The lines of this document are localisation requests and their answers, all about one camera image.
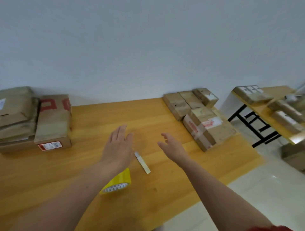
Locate person's right hand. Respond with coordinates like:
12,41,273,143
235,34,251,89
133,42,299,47
157,133,191,165

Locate person's left hand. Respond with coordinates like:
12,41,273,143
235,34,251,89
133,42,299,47
101,124,135,171

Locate person's right forearm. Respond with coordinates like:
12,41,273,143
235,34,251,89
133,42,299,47
179,158,274,231

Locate person's left forearm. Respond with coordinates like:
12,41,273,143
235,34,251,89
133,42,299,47
9,164,119,231

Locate white utility knife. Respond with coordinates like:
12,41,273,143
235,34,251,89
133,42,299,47
134,152,151,175

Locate long plain cardboard box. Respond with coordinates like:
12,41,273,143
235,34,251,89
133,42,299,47
163,92,191,121

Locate yellow packing tape roll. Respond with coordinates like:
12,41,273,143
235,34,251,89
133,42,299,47
99,168,132,195

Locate large taped cardboard box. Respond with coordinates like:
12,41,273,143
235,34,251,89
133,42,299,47
183,107,237,152

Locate small plain cardboard box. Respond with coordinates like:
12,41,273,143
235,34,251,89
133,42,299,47
178,90,203,110

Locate small white-labelled cardboard box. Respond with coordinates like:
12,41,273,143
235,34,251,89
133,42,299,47
192,88,219,109

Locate cardboard box with red print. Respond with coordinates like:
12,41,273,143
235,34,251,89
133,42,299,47
34,94,73,152

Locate wooden table with black legs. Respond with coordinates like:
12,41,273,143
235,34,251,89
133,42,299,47
227,85,305,148

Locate stack of flattened cardboard boxes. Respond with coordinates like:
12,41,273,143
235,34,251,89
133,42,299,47
0,86,40,153

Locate brown cardboard parcel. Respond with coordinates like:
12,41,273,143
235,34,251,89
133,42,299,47
271,110,305,134
268,99,305,117

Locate cardboard box on floor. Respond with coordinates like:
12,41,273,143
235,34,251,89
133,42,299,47
281,142,305,172

